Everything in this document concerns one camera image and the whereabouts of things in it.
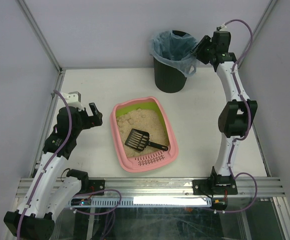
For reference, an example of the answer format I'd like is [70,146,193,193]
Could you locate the black litter scoop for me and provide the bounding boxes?
[125,128,169,152]

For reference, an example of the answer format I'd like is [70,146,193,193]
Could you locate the pink litter box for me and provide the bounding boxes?
[109,96,179,173]

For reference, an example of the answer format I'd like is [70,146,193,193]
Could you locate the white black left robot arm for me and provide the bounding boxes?
[3,102,103,240]

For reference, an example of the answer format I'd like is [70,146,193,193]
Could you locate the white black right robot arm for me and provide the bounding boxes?
[192,30,258,198]

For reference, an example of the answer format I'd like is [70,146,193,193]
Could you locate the beige litter pellets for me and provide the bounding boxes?
[116,108,169,157]

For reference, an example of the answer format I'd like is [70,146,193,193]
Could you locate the blue plastic bin liner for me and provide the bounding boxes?
[148,30,199,78]

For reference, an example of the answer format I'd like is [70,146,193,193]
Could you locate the black ribbed trash bin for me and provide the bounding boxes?
[153,30,188,93]

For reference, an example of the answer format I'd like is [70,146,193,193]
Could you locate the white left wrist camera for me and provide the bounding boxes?
[61,91,84,111]

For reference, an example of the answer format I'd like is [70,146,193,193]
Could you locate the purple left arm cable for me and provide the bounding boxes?
[16,89,122,238]

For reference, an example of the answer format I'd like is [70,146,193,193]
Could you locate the white slotted cable duct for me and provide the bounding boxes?
[68,196,212,208]

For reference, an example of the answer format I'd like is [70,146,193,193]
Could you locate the aluminium mounting rail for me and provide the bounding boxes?
[16,176,284,200]

